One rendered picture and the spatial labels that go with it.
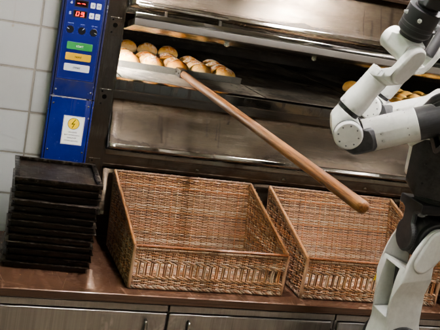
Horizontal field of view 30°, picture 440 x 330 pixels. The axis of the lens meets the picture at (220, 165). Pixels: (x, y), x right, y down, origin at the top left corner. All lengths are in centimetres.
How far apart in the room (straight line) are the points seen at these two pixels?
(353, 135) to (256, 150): 107
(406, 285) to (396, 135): 51
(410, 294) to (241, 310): 59
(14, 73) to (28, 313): 86
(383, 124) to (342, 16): 110
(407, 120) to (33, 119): 139
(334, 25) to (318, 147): 49
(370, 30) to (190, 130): 81
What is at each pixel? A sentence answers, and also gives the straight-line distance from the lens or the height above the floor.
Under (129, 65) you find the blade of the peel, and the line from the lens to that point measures 339.
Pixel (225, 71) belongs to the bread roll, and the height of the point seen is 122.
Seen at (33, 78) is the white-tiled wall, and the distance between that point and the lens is 298.
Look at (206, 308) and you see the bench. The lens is 275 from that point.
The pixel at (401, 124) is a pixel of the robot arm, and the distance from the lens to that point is 221.
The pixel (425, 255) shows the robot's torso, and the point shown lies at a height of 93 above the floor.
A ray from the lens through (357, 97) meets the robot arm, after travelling 217.
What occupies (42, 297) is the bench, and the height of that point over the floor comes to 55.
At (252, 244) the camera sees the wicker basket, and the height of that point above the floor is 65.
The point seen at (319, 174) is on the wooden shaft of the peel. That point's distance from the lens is 195.
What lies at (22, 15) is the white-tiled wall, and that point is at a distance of 295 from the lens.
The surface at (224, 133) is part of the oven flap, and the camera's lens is 315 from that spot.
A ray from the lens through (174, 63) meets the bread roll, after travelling 344.
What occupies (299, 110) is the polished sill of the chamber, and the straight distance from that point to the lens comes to 323.
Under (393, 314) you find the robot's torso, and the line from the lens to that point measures 254.
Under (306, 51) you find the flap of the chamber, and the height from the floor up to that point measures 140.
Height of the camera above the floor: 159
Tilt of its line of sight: 12 degrees down
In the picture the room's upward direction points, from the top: 11 degrees clockwise
